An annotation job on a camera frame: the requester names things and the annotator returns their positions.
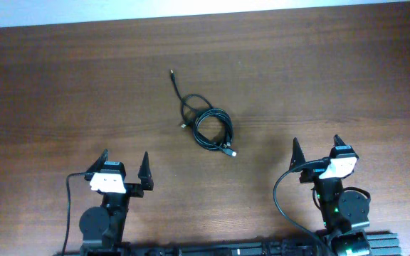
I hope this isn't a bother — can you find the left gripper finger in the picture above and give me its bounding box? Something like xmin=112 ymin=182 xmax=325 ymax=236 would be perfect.
xmin=86 ymin=149 xmax=108 ymax=174
xmin=138 ymin=151 xmax=154 ymax=191

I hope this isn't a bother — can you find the thin black USB cable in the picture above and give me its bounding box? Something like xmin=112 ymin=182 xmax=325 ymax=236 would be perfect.
xmin=169 ymin=69 xmax=215 ymax=129

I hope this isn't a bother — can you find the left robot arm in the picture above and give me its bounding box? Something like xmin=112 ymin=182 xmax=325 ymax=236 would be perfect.
xmin=79 ymin=149 xmax=154 ymax=256

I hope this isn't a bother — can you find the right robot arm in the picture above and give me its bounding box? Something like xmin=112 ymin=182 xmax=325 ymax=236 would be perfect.
xmin=289 ymin=135 xmax=371 ymax=256

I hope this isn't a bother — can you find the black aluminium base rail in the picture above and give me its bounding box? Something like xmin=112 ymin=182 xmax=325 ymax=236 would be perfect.
xmin=67 ymin=232 xmax=402 ymax=256

